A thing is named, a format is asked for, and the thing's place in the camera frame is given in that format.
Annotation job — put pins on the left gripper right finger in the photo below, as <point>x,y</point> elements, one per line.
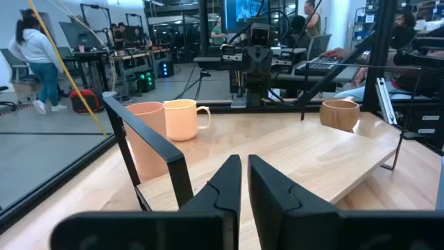
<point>295,225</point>

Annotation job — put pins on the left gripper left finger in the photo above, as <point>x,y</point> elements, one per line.
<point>215,222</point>

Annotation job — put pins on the tall peach tumbler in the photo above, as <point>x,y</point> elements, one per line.
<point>149,152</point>

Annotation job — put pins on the wooden bowl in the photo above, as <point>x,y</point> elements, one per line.
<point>339,116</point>

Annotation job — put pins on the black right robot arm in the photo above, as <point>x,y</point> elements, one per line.
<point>255,90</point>

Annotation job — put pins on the wooden shelf with black legs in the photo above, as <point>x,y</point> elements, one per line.
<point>295,156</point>

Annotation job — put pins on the person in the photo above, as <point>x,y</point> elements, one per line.
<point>217,34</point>
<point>404,29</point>
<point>40,55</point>
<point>313,21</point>
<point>119,34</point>

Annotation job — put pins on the black laptop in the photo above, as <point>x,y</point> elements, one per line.
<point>326,67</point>

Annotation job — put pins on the computer with blue lights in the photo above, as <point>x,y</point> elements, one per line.
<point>166,68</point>

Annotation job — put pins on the computer with green lights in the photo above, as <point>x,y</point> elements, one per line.
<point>145,80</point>

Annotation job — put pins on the black work desk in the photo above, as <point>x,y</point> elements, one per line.
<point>93,57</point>

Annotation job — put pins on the red and black box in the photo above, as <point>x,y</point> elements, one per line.
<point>85,101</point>

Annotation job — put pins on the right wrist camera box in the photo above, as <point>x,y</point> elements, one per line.
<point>260,34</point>

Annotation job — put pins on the blue wall screen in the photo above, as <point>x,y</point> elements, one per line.
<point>248,9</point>

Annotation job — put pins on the silver frame bracket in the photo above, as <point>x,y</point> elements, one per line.
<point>386,102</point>

